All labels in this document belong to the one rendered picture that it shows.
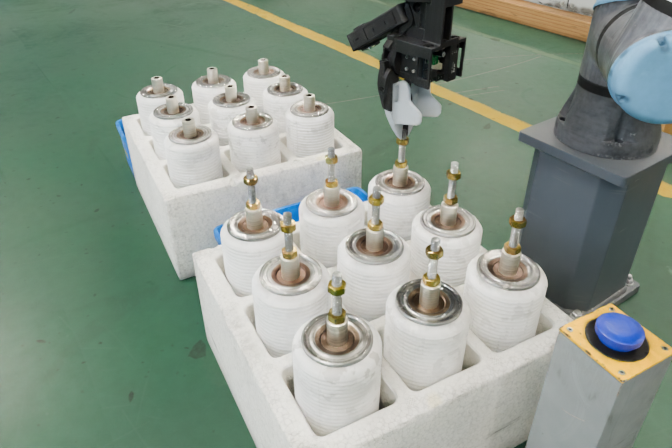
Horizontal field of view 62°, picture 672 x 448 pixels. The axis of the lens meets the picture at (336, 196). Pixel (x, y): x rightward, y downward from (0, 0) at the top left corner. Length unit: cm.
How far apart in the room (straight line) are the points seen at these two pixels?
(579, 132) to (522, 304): 32
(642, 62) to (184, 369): 75
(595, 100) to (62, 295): 95
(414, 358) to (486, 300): 11
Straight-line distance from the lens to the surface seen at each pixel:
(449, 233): 76
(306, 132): 108
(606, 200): 93
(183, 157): 101
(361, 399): 62
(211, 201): 102
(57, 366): 102
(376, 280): 70
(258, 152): 105
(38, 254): 127
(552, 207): 97
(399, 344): 65
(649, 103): 75
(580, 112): 92
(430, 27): 73
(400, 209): 84
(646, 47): 72
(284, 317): 67
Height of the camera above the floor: 69
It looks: 32 degrees down
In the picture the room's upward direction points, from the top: straight up
